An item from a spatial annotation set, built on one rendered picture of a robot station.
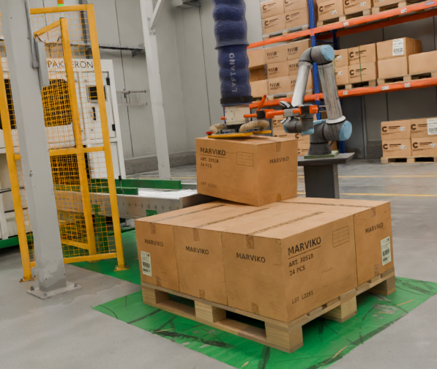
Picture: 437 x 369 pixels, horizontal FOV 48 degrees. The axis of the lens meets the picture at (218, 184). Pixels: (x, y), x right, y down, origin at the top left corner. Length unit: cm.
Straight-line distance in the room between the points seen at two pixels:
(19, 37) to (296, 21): 864
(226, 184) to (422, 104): 883
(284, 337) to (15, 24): 268
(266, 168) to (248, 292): 97
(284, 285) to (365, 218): 74
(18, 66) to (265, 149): 178
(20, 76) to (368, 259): 255
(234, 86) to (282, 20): 861
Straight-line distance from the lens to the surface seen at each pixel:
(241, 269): 248
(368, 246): 288
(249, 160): 315
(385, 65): 1070
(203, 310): 280
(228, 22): 341
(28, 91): 372
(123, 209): 412
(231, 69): 338
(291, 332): 241
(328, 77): 383
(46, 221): 374
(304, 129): 361
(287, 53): 1176
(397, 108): 1199
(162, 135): 687
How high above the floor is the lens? 106
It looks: 6 degrees down
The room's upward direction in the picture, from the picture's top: 6 degrees counter-clockwise
